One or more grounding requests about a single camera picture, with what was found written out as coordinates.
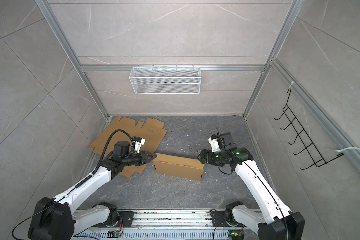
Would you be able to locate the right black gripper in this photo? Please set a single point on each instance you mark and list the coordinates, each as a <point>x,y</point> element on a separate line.
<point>209,159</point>

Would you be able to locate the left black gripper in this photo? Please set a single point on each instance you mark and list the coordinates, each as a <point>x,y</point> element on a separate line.
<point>144,157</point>

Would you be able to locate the brown cardboard box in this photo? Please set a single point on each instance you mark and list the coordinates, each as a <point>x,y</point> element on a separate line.
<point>180,167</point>

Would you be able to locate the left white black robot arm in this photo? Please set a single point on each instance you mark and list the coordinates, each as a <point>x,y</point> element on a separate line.
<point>59,218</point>

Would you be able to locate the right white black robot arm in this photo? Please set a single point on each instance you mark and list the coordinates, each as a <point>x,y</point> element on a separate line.
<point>276,221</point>

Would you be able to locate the left flat cardboard stack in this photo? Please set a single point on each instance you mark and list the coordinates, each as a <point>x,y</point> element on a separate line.
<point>151,130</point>

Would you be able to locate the right small circuit board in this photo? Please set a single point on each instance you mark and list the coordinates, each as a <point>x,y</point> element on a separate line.
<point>235,235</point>

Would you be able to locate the small circuit board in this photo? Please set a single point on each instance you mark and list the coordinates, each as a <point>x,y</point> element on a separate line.
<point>115,234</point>
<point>235,235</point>

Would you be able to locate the left small circuit board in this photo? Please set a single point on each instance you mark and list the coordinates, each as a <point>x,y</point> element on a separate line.
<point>115,234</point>

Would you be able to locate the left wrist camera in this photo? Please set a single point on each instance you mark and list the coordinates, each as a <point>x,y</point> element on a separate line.
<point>137,144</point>

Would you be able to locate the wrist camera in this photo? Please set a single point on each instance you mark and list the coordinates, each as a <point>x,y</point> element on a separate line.
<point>137,144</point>
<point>215,145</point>

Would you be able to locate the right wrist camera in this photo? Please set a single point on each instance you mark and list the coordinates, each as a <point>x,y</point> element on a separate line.
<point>215,145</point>

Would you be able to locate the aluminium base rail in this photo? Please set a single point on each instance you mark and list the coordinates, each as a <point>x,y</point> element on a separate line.
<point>174,219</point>

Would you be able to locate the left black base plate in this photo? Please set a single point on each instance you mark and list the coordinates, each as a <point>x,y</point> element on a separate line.
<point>121,219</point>

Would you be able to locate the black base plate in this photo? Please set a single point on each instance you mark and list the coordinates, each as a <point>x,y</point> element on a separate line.
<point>219,219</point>
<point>121,219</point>

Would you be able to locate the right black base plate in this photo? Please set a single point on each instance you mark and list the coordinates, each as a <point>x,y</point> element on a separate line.
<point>219,219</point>

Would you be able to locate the white wire mesh basket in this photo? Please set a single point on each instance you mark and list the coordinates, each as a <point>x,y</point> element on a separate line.
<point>165,80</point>

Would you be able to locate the black wire hook rack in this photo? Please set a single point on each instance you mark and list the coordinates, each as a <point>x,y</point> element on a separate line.
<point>302,135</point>

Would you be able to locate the slotted grey cable duct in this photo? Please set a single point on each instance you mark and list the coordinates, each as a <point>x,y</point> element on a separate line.
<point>135,234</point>

